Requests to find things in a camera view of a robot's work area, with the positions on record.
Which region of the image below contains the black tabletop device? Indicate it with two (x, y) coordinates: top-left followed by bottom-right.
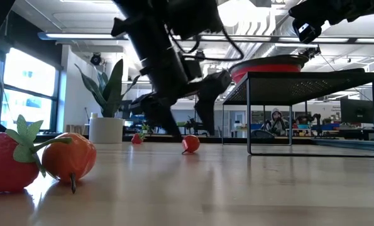
(185, 116), (204, 134)

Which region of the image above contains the ribbed silver ceiling duct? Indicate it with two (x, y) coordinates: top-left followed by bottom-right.
(255, 0), (304, 60)

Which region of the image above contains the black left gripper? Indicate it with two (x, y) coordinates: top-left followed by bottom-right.
(130, 69), (233, 137)

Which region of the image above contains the person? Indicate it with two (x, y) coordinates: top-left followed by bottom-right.
(266, 108), (290, 136)

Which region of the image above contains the red grey collapsible colander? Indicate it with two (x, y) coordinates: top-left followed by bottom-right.
(229, 53), (310, 85)

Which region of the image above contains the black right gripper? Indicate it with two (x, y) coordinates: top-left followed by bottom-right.
(289, 0), (331, 44)

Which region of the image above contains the red toy strawberry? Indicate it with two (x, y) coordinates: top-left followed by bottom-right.
(131, 132), (146, 145)
(0, 114), (45, 193)

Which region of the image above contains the long linear ceiling light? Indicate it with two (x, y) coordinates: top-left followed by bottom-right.
(37, 31), (374, 45)

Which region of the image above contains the large dark monitor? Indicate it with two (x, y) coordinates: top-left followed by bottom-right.
(340, 97), (374, 124)

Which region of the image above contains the black ceiling mounted device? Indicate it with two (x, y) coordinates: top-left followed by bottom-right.
(299, 45), (322, 60)

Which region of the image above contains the small orange toy fruit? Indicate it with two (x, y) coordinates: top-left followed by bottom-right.
(181, 134), (201, 155)
(32, 132), (97, 195)

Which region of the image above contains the black office chair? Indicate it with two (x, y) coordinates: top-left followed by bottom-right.
(251, 129), (275, 139)

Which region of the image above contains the black perforated metal shelf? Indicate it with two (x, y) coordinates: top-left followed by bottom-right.
(222, 67), (374, 158)

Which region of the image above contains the long blue-edged bench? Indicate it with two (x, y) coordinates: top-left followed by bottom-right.
(311, 137), (374, 151)

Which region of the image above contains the potted aloe plant white pot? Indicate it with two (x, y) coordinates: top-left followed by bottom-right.
(74, 58), (141, 144)

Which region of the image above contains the large glass window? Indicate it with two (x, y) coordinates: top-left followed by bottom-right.
(0, 46), (60, 132)

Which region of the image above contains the small dark monitor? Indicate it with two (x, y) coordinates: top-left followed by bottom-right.
(118, 99), (134, 120)

